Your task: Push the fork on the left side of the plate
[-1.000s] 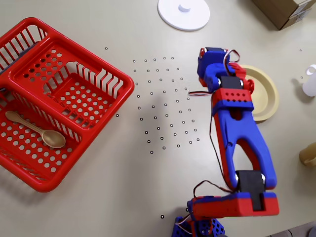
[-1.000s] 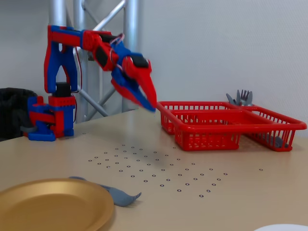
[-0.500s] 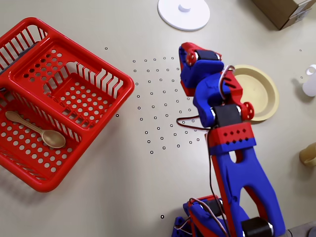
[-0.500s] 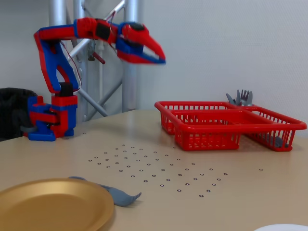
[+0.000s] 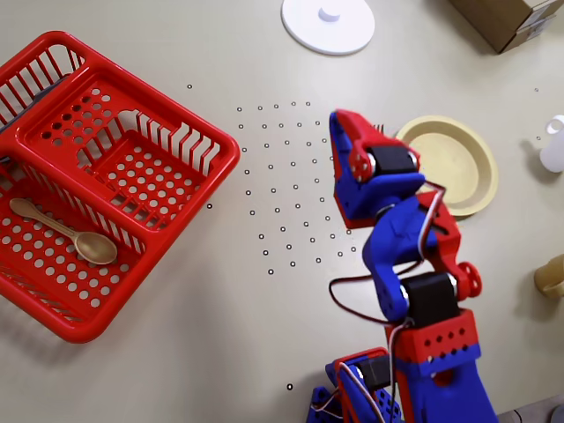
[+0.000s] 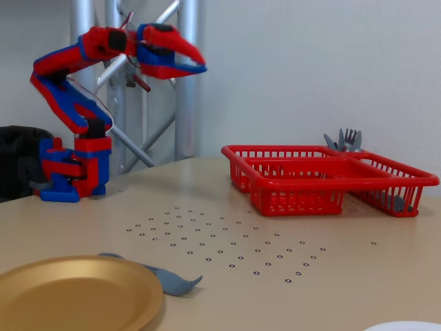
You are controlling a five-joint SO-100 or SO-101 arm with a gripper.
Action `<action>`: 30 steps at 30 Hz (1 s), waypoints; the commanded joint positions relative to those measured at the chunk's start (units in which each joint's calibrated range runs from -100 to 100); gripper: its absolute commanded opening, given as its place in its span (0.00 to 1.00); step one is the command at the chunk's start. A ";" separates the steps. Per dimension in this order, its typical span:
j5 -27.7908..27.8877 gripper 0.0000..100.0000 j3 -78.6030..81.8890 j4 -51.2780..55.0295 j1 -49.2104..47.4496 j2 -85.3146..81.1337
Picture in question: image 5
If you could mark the red blue robot arm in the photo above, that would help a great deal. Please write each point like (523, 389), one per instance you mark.
(396, 247)

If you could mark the white plastic cup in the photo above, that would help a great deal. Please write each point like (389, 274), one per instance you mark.
(554, 154)

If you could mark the white round disc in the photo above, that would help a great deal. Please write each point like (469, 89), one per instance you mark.
(308, 31)

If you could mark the wooden spoon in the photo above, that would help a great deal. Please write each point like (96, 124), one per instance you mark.
(94, 251)

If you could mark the gold plastic cup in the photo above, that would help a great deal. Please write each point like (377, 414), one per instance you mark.
(553, 277)

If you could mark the dark gray plastic utensil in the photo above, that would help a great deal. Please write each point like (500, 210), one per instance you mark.
(48, 92)

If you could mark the red plastic dish basket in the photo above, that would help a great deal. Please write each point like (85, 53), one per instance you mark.
(81, 332)

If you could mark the cardboard box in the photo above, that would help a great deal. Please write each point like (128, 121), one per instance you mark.
(493, 17)

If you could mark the gray plastic fork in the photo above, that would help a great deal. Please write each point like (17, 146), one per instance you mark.
(379, 128)

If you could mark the gold plastic plate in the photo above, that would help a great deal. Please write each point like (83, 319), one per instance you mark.
(458, 150)

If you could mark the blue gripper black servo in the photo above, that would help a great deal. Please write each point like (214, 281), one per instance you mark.
(343, 132)

